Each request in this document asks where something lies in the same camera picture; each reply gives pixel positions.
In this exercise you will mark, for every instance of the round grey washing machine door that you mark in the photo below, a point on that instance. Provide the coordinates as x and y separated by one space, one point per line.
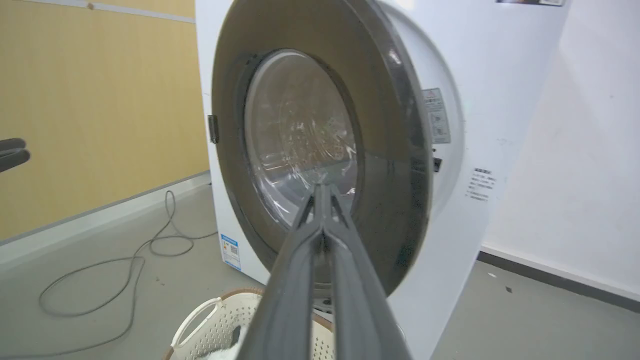
320 125

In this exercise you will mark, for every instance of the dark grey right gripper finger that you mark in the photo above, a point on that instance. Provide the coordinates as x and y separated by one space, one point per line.
287 295
360 300

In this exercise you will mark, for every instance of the white washing machine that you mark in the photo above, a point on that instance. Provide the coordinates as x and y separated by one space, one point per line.
480 150

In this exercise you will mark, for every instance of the blue energy label sticker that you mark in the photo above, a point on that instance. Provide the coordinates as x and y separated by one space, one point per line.
230 251

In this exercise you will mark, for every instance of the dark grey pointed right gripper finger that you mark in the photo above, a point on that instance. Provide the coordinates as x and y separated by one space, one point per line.
11 145
14 160

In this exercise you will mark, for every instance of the white perforated laundry basket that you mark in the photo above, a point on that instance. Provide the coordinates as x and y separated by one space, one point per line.
215 325

